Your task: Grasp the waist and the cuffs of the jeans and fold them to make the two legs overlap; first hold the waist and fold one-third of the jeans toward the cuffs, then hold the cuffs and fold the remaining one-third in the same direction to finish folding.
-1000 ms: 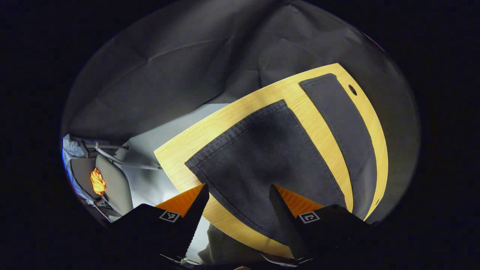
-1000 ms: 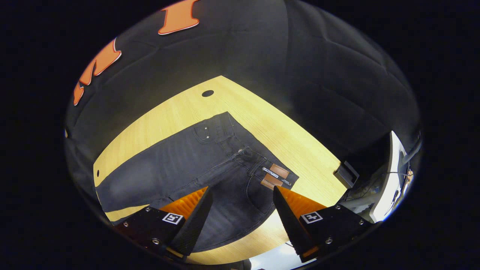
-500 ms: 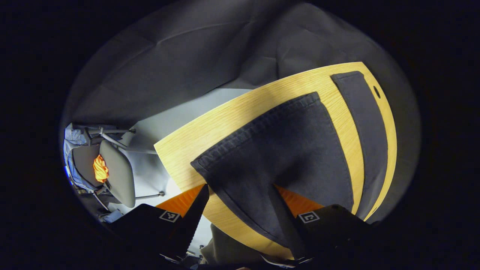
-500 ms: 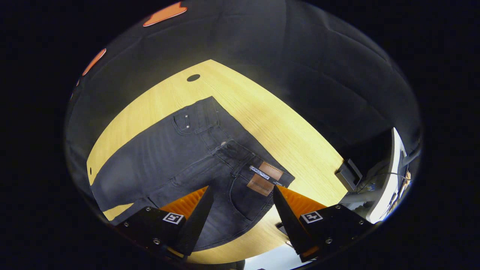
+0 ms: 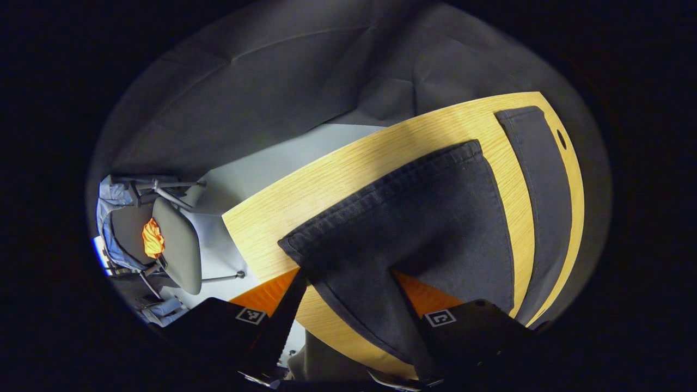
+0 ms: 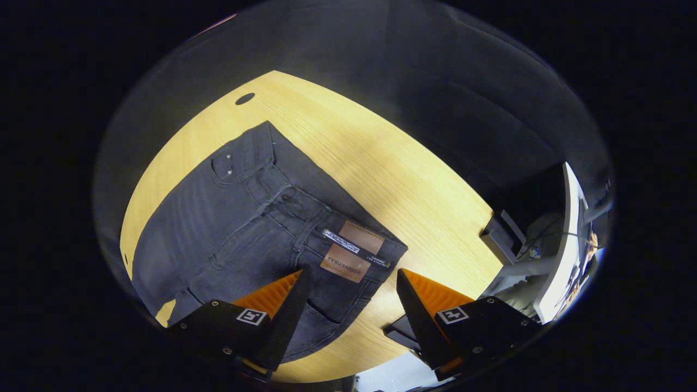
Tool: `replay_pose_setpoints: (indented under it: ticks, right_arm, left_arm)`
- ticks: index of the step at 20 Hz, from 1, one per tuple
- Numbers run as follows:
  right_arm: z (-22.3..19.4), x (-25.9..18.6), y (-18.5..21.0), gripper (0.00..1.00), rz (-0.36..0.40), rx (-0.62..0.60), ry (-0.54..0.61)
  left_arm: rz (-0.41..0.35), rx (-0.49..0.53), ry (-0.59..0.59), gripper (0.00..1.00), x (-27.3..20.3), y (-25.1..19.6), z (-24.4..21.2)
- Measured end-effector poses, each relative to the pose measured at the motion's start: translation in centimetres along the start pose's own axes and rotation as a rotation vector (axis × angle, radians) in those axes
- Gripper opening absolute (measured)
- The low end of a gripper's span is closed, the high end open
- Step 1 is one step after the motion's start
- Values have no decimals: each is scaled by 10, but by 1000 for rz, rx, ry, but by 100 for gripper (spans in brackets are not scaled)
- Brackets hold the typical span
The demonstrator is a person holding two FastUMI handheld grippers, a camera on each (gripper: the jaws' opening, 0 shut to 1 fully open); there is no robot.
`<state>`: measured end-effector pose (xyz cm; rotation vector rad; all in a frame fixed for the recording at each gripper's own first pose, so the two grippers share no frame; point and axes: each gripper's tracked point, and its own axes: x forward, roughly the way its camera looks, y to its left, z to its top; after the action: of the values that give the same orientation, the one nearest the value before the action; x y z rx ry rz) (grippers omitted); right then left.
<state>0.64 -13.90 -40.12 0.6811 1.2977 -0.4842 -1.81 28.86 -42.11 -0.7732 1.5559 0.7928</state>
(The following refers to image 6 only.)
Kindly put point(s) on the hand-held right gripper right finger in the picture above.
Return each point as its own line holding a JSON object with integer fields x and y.
{"x": 416, "y": 316}

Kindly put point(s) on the dark grey jeans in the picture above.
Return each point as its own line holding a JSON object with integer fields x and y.
{"x": 218, "y": 228}

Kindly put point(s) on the black box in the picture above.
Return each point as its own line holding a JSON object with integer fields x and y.
{"x": 503, "y": 239}

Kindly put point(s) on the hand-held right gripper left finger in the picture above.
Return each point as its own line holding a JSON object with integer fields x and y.
{"x": 283, "y": 321}

